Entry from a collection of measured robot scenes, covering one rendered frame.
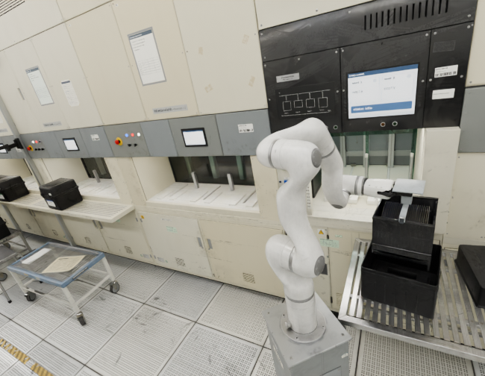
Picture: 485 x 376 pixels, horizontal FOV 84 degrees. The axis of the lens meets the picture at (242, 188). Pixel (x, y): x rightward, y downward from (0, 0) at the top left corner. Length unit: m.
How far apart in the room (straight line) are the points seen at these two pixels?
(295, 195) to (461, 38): 0.94
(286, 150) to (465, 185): 1.02
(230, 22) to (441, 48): 0.98
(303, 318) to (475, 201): 0.99
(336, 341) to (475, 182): 0.96
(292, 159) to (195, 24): 1.17
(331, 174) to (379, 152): 1.38
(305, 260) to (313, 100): 0.87
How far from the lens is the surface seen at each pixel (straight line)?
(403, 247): 1.24
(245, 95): 1.66
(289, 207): 0.90
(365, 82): 1.47
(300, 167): 0.81
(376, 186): 1.21
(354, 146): 2.49
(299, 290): 1.10
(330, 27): 1.49
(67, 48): 2.68
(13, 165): 5.31
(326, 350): 1.26
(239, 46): 1.65
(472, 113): 1.52
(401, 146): 2.48
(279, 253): 1.03
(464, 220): 1.73
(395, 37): 1.46
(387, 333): 1.33
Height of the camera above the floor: 1.79
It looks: 23 degrees down
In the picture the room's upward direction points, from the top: 11 degrees counter-clockwise
